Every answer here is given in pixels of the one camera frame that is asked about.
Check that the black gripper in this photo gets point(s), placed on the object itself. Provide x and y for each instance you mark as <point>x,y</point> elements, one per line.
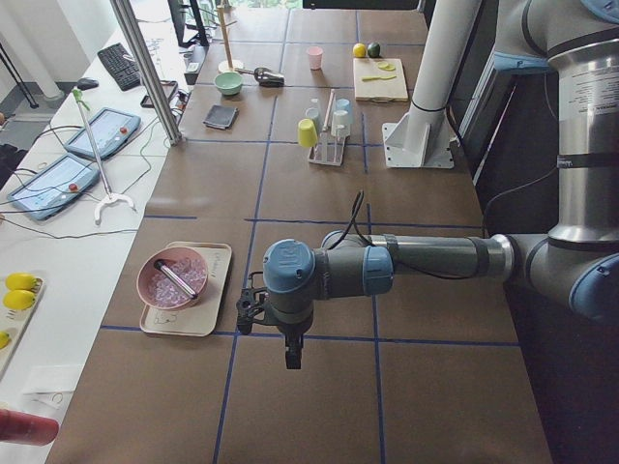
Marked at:
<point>291,332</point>

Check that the pink plastic cup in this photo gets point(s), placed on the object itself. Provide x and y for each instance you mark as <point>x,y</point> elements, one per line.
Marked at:
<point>315,55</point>

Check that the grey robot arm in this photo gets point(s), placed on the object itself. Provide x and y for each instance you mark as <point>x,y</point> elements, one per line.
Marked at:
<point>575,263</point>

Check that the yellow plastic cup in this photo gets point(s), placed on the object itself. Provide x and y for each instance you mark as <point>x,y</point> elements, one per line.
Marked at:
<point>306,133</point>

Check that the white plastic cup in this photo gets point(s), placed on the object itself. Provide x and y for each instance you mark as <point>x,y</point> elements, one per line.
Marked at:
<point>340,127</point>

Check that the grey plastic cup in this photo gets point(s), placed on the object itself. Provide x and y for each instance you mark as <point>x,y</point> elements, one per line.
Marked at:
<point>313,114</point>

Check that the light blue plastic cup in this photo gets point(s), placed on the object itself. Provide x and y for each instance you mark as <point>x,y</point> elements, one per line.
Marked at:
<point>343,105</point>

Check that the beige plastic tray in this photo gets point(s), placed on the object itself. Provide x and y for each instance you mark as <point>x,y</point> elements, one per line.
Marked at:
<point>170,310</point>

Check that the pink bowl with ice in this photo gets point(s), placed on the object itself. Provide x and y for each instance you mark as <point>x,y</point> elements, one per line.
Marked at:
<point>157,291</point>

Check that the white reacher grabber tool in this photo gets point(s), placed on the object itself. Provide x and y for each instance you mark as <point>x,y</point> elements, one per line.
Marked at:
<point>110,197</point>

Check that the grey folded cloth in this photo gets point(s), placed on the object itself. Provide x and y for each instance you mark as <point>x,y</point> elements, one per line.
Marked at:
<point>220,117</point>

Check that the red bottle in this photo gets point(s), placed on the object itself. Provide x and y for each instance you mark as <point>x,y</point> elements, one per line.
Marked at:
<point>27,429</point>

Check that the green ceramic bowl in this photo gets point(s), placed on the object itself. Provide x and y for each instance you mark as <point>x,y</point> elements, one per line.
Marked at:
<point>229,83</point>

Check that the yellow toy lemon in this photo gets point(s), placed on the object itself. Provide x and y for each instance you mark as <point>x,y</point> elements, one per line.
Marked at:
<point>19,299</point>
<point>21,281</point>

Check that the metal scoop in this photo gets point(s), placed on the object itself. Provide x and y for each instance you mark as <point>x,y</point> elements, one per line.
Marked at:
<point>264,76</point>

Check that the blue teach pendant near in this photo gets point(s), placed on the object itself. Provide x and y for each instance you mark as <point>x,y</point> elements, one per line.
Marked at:
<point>55,187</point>

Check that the blue teach pendant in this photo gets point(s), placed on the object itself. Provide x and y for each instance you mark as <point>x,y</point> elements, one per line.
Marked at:
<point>55,187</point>
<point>112,130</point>

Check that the wooden cutting board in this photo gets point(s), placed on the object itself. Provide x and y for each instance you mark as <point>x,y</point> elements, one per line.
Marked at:
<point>394,90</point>

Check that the blue teach pendant far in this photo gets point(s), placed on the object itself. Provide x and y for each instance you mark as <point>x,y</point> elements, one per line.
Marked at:
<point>112,130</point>

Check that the yellow plastic knife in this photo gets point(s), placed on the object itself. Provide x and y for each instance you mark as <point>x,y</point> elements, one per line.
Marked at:
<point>381,77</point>

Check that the lemon slice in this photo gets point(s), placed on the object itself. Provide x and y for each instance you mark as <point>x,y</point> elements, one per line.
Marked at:
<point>385,66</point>

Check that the green avocado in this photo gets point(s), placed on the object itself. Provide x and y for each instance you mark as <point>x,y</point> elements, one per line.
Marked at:
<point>373,50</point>

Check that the black computer mouse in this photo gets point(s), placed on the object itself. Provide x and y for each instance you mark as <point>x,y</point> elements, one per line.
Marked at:
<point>86,83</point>

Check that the black keyboard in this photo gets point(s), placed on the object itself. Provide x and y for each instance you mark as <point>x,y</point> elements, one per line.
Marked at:
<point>124,71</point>

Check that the white wire cup rack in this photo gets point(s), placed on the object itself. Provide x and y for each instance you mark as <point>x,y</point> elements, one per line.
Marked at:
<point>328,150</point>

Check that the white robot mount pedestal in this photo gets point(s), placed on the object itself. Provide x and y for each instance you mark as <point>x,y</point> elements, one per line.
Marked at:
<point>421,138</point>

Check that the aluminium frame post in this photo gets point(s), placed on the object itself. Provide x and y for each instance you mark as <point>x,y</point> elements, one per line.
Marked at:
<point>127,21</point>

